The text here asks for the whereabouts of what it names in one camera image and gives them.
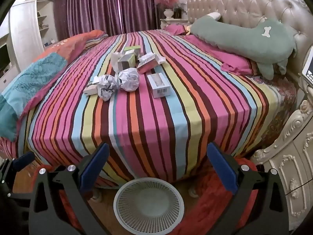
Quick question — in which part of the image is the white television cabinet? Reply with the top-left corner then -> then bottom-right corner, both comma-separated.
0,34 -> 20,89

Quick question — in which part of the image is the black television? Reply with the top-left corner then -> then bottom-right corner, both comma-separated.
0,44 -> 10,71

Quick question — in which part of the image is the green dog-shaped pillow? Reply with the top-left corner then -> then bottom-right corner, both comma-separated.
189,12 -> 297,80

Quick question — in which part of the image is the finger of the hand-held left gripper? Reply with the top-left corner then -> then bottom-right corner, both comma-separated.
12,152 -> 36,173

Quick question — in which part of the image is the floral mattress cover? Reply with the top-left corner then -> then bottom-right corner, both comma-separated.
245,76 -> 297,150

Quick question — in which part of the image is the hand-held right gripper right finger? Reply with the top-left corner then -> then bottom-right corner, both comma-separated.
207,142 -> 290,235

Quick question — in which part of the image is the tablet screen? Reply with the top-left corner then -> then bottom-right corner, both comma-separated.
301,45 -> 313,84

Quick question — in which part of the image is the orange and teal folded quilt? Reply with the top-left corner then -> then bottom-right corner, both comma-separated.
0,29 -> 109,142

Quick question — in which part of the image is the striped multicolour bed sheet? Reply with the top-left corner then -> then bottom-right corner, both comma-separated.
0,28 -> 297,189

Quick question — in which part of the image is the white box with window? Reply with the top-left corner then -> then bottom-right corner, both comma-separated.
147,73 -> 171,99

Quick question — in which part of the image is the black cable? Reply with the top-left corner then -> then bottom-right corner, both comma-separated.
286,176 -> 313,196

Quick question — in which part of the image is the green box with grey label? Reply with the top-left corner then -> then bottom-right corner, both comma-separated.
117,53 -> 136,72

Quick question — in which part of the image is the white bag with pink print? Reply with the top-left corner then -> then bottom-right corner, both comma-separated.
136,53 -> 159,74

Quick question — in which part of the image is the white wardrobe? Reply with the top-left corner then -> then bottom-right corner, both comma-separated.
8,0 -> 58,72

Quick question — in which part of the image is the beige tufted headboard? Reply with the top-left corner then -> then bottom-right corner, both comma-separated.
186,0 -> 313,79

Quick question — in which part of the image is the plain green box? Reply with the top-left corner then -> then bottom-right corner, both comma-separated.
123,45 -> 141,54

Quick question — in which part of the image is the small pink pillow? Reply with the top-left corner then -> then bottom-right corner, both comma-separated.
164,24 -> 189,36

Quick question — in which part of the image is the cream ornate nightstand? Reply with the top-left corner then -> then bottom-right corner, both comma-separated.
252,73 -> 313,235

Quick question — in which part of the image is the paper ball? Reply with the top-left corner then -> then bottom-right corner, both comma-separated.
118,68 -> 140,92
92,75 -> 119,102

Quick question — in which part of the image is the white plastic mesh basket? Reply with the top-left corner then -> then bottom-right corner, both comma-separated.
113,177 -> 185,235

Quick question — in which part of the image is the large pink pillow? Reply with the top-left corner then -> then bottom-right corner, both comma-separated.
183,34 -> 260,76

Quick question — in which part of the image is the white carved nightstand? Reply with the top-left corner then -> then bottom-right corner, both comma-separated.
160,17 -> 190,30

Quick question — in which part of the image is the purple curtain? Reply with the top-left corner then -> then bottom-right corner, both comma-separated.
52,0 -> 173,41

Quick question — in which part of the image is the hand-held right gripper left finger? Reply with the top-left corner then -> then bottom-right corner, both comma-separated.
28,142 -> 115,235

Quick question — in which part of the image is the dark picture frame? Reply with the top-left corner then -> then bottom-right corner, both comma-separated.
174,5 -> 187,19

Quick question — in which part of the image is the white vase with pink flowers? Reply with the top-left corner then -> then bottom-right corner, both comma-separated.
154,0 -> 181,20

